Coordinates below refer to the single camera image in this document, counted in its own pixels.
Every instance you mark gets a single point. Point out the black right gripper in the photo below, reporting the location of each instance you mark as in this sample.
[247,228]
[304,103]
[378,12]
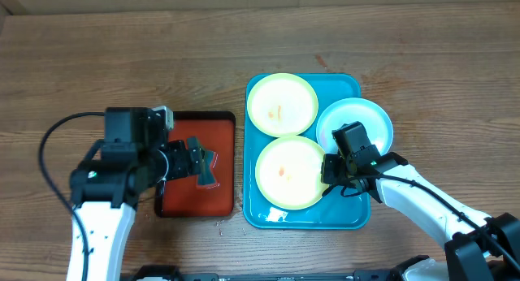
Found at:
[331,172]

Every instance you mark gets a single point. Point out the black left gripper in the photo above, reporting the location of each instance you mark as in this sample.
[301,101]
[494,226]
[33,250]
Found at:
[180,166]

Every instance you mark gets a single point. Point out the hourglass green red sponge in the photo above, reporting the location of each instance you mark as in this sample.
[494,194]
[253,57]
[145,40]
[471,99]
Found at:
[206,164]

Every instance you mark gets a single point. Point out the yellow plate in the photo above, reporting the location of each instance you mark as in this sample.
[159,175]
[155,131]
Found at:
[288,172]
[282,104]

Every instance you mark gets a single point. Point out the light blue plate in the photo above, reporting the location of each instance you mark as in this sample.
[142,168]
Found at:
[376,121]

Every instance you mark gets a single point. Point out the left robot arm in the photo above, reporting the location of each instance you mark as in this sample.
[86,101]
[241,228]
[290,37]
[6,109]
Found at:
[134,155]

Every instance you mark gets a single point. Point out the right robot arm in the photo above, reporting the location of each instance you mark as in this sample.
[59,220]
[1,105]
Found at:
[476,245]

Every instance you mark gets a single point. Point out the teal plastic tray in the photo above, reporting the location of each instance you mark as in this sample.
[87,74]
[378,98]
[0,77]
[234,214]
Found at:
[333,212]

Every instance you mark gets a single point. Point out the red black small tray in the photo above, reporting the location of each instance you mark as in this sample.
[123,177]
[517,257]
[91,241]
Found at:
[184,197]

